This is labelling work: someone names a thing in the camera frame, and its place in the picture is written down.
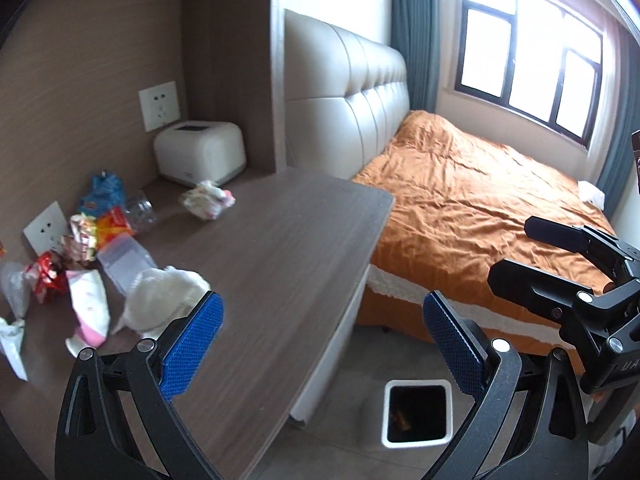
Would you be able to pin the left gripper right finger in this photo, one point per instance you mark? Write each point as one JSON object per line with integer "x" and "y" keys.
{"x": 527, "y": 420}

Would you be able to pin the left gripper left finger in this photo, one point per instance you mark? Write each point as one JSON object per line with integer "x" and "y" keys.
{"x": 94, "y": 439}

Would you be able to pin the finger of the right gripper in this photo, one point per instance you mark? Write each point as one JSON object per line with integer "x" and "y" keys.
{"x": 616, "y": 259}
{"x": 546, "y": 295}

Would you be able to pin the red snack wrapper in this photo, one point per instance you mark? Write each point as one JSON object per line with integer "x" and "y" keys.
{"x": 46, "y": 277}

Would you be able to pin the clear plastic bag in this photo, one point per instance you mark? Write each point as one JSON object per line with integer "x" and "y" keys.
{"x": 15, "y": 288}

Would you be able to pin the red white wrapper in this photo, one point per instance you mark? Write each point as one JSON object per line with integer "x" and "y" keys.
{"x": 81, "y": 243}

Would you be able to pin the clear plastic bottle orange label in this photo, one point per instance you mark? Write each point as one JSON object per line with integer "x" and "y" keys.
{"x": 136, "y": 216}

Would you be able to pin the white square trash bin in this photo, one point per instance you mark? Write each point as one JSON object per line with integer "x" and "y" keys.
{"x": 417, "y": 413}

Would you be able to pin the white pillow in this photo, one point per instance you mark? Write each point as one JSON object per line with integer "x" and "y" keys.
{"x": 591, "y": 194}

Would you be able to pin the right teal curtain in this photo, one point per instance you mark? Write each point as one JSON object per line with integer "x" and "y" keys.
{"x": 620, "y": 158}

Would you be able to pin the teal curtain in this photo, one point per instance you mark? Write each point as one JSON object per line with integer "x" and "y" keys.
{"x": 415, "y": 34}
{"x": 620, "y": 158}

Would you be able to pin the white panda print bag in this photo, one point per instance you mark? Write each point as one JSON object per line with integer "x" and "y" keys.
{"x": 11, "y": 336}

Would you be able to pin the pink white wrapper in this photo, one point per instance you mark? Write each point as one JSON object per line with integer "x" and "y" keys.
{"x": 89, "y": 302}

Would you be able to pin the white crumpled cloth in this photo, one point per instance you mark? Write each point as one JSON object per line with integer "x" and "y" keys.
{"x": 159, "y": 296}

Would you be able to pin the clear plastic container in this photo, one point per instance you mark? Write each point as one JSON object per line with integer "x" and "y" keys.
{"x": 123, "y": 259}

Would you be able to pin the white desk drawer cabinet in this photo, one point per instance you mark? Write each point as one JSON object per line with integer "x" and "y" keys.
{"x": 320, "y": 379}

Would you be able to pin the black framed window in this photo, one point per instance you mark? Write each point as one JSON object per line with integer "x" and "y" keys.
{"x": 535, "y": 57}

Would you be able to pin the blue snack bag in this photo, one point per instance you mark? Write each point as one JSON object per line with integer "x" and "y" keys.
{"x": 106, "y": 192}

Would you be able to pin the small crumpled paper ball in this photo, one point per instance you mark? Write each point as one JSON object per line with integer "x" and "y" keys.
{"x": 206, "y": 201}

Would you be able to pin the white tissue box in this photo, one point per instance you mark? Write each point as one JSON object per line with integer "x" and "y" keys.
{"x": 192, "y": 152}

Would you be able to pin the cream padded headboard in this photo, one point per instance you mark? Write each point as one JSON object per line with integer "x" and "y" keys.
{"x": 345, "y": 97}

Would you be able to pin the lower white wall socket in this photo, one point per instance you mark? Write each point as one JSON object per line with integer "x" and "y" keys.
{"x": 45, "y": 233}

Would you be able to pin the white wall socket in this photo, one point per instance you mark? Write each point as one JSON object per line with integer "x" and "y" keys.
{"x": 45, "y": 233}
{"x": 159, "y": 105}

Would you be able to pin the upper white wall socket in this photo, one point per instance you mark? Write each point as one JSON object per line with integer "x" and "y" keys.
{"x": 159, "y": 105}

